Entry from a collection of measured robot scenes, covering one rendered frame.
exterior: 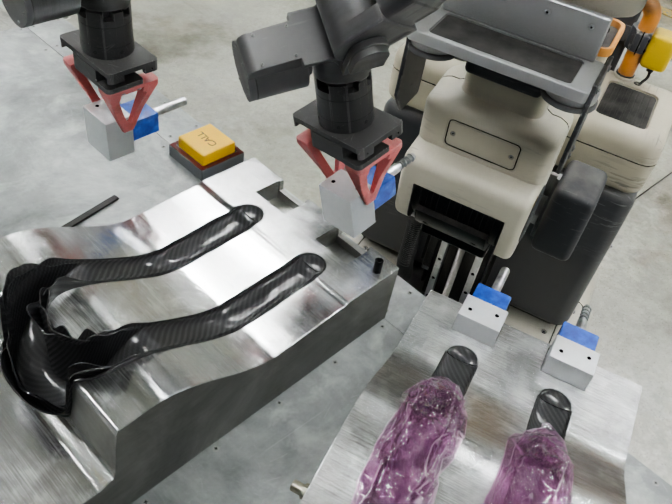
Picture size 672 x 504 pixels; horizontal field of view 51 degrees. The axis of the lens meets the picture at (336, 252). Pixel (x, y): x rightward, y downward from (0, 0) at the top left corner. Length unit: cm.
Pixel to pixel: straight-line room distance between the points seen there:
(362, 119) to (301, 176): 167
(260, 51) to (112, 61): 25
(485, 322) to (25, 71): 87
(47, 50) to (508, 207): 83
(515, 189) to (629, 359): 109
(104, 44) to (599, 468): 67
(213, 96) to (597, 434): 217
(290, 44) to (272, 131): 193
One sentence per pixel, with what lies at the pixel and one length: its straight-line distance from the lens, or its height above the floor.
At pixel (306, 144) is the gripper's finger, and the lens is 75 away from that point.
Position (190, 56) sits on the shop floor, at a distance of 298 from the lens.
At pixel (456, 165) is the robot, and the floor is 80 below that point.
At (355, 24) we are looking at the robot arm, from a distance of 59.
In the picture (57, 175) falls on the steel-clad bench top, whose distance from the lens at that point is 107.
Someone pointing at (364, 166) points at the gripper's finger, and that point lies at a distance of 71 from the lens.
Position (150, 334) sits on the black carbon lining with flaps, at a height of 92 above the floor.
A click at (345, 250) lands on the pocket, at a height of 86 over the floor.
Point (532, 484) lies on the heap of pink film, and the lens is 67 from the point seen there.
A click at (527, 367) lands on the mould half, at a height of 85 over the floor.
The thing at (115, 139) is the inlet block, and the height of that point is 94.
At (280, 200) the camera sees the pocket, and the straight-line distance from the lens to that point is 93.
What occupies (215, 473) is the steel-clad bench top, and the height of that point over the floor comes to 80.
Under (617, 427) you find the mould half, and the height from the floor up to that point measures 86.
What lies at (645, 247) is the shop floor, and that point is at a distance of 255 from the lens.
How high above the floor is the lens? 146
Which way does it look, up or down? 44 degrees down
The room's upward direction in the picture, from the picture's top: 11 degrees clockwise
